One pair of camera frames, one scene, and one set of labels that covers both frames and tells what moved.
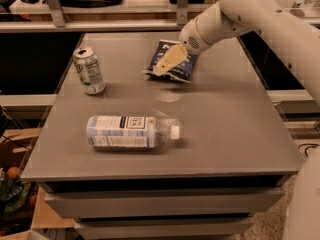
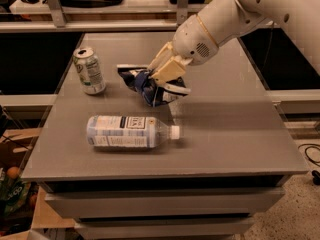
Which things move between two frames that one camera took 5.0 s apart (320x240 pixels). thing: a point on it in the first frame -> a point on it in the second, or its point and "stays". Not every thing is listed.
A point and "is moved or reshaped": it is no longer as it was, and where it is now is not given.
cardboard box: [42, 212] stays
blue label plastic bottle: [130, 132] stays
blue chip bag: [182, 70] is moved or reshaped
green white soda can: [89, 71] stays
